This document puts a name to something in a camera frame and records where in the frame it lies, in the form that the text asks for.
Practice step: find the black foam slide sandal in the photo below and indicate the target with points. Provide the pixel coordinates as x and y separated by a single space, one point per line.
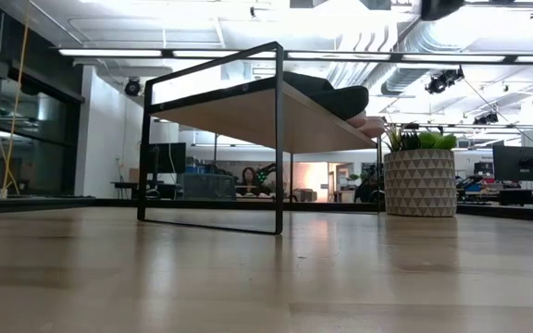
347 102
303 83

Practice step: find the pink foam slide sandal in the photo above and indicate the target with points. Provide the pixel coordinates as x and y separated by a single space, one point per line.
374 128
356 121

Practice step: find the background black robot arm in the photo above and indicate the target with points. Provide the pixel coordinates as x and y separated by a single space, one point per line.
264 176

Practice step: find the black ceiling spotlight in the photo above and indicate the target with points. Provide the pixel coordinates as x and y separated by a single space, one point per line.
486 118
442 82

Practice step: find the black computer monitor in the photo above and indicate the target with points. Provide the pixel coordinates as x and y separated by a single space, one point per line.
521 162
169 158

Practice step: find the plant in triangle-patterned pot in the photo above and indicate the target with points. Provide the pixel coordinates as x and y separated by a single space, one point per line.
419 185

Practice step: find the dark grey upholstered seat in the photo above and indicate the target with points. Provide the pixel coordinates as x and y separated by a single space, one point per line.
206 186

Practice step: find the round black ceiling fixture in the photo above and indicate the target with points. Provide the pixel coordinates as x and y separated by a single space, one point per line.
132 87

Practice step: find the long ceiling light strip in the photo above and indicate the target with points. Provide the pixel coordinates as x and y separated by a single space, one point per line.
109 53

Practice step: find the wooden shelf, black metal frame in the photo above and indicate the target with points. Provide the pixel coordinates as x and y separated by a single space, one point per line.
257 120

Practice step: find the black metal table frame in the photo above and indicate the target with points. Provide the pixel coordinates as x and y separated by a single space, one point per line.
63 202

